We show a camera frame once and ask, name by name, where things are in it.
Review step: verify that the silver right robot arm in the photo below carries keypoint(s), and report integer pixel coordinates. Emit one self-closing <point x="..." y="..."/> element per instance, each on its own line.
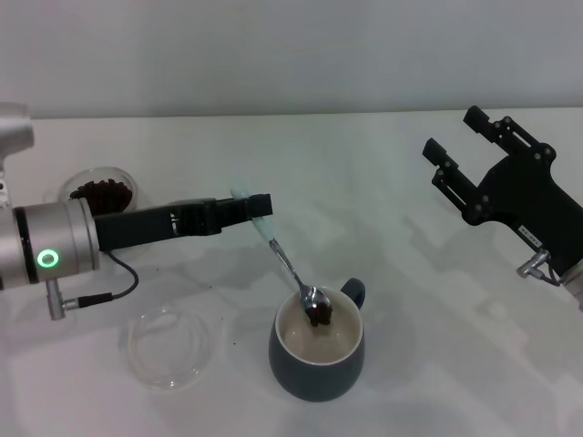
<point x="576" y="287"/>

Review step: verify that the small coffee bean clump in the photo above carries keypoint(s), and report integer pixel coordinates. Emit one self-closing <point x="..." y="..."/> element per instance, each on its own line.
<point x="320" y="315"/>

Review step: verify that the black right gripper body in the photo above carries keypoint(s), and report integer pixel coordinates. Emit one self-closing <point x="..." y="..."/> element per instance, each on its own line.
<point x="524" y="191"/>

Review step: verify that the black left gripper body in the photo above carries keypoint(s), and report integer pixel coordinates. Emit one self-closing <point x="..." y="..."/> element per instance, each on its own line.
<point x="136" y="227"/>

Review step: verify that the double-walled clear glass cup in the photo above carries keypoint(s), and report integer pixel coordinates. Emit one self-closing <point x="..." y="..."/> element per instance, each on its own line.
<point x="136" y="189"/>

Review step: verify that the dark blue ceramic mug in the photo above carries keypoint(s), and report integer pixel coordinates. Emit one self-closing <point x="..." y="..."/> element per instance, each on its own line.
<point x="314" y="380"/>

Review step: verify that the clear glass saucer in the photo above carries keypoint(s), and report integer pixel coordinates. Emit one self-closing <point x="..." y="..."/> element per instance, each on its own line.
<point x="155" y="373"/>

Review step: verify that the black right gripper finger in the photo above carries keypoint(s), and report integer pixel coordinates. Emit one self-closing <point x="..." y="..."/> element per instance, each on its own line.
<point x="510" y="136"/>
<point x="457" y="186"/>

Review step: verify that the coffee beans pile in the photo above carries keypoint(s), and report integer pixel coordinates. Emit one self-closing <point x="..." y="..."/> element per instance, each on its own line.
<point x="107" y="196"/>

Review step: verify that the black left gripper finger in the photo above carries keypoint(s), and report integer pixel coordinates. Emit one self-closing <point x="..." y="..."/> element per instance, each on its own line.
<point x="228" y="214"/>

